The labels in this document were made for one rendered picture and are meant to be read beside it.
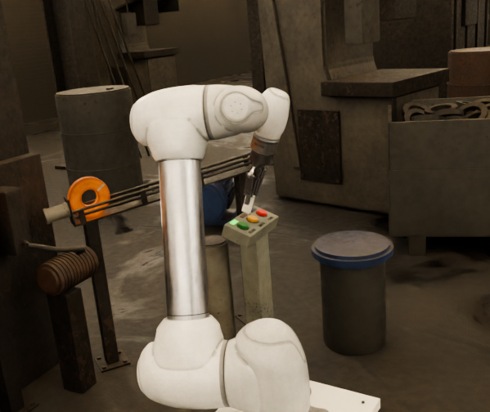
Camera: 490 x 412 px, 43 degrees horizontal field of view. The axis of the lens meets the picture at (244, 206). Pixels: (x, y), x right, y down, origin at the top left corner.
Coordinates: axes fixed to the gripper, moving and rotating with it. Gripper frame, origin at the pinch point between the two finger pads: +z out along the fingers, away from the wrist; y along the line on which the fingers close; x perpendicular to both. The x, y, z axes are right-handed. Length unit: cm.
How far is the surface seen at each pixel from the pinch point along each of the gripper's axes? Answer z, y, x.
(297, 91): 14, -211, -70
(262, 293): 34.2, -4.6, 13.4
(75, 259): 36, 28, -49
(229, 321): 51, -1, 5
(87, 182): 14, 13, -60
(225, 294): 39.8, -0.8, 0.4
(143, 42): 149, -661, -513
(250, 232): 9.2, 1.7, 4.4
